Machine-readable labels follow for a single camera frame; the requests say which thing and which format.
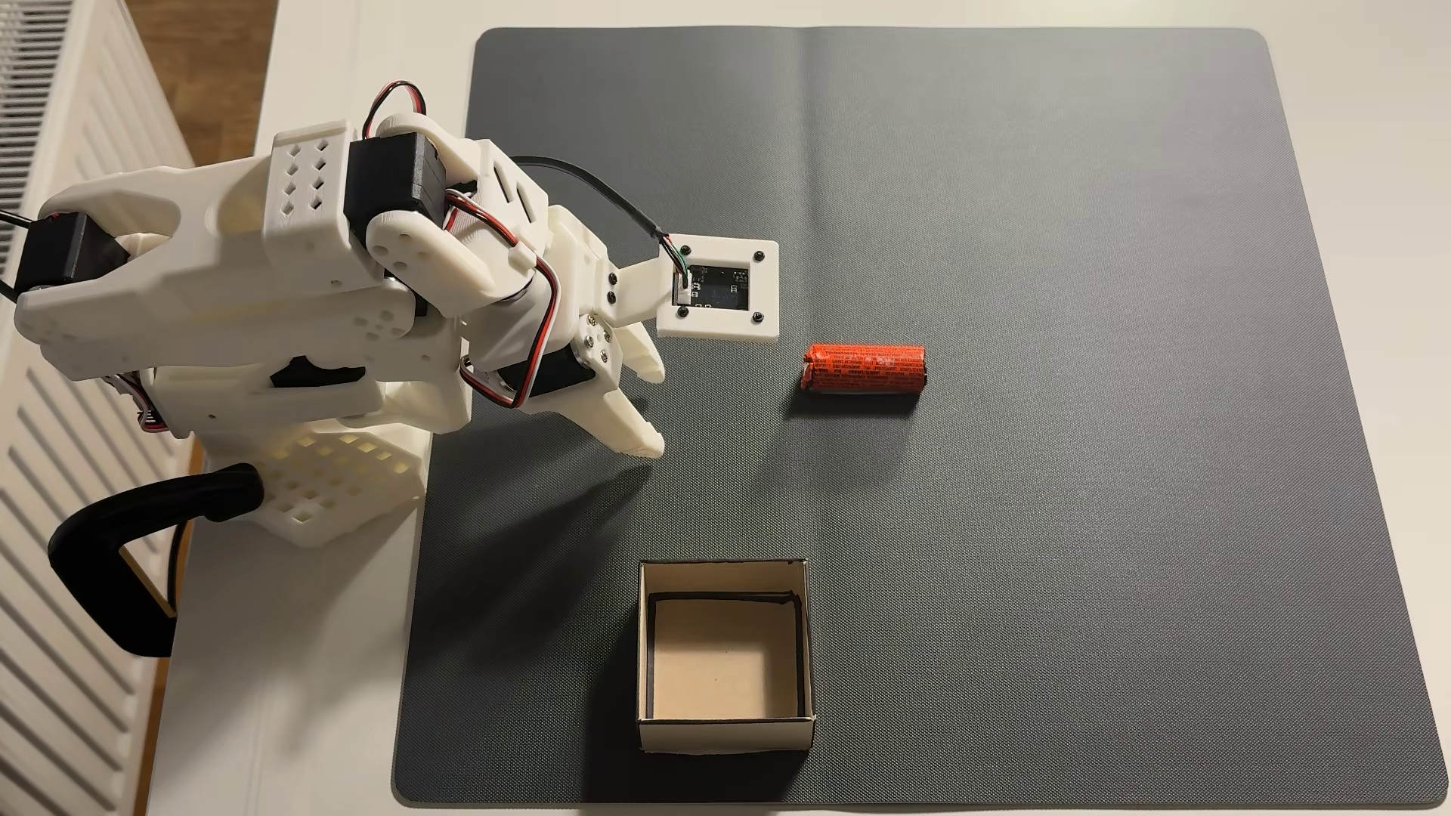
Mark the red cylinder object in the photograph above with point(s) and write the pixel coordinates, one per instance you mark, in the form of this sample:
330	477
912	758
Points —
864	371

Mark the small open cardboard box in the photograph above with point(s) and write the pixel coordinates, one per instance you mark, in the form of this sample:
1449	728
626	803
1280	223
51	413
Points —
726	663

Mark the dark grey table mat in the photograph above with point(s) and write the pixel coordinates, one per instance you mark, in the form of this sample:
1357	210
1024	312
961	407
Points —
1077	453

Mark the black table clamp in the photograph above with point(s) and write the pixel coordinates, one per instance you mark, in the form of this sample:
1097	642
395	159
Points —
91	555

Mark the white radiator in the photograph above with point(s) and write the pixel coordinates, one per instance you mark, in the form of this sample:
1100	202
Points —
68	589

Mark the white square camera box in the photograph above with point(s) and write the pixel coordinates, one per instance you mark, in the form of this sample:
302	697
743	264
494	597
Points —
731	323

